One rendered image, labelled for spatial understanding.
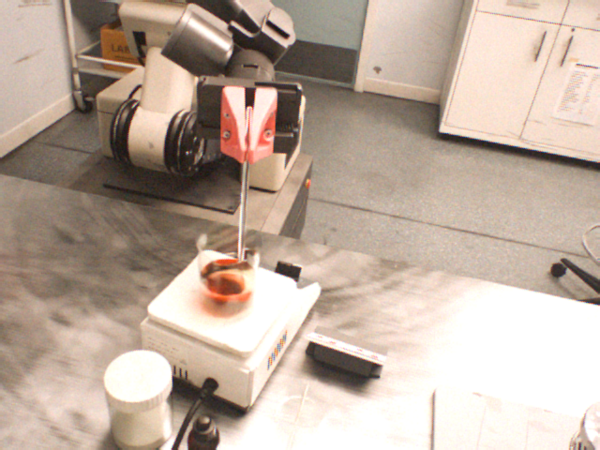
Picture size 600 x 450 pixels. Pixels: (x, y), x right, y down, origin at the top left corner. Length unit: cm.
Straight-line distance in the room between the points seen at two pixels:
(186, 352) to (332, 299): 23
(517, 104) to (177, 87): 200
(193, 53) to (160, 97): 82
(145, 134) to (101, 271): 69
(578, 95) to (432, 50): 92
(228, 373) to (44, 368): 21
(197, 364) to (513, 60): 256
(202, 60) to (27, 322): 36
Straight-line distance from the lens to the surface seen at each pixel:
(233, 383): 56
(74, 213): 88
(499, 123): 305
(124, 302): 71
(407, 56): 352
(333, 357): 63
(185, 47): 60
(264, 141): 54
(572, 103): 306
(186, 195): 160
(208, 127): 57
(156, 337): 58
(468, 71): 294
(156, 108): 142
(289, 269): 66
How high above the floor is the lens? 123
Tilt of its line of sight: 34 degrees down
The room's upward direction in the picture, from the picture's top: 7 degrees clockwise
